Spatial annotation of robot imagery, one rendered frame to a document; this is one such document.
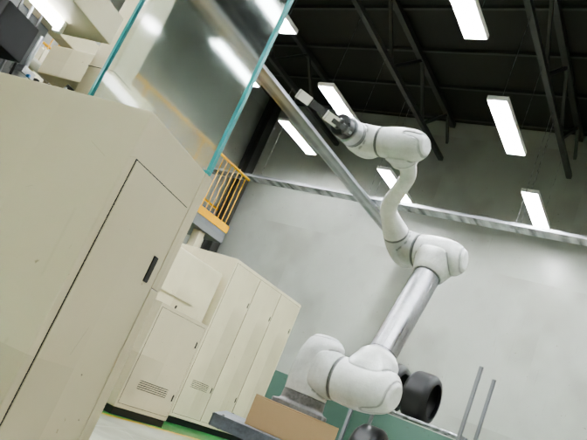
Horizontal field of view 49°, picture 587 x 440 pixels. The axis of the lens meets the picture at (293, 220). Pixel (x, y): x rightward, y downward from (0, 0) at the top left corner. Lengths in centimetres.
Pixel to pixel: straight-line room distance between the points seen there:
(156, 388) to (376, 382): 555
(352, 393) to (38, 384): 100
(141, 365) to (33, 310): 568
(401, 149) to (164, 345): 559
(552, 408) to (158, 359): 791
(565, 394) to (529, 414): 73
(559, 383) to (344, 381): 1105
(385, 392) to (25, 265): 115
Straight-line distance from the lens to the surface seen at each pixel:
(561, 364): 1320
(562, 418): 1300
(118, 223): 164
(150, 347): 725
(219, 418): 209
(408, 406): 759
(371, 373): 217
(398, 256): 256
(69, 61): 305
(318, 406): 228
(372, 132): 217
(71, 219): 162
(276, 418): 220
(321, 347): 227
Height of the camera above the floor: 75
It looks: 15 degrees up
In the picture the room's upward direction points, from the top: 23 degrees clockwise
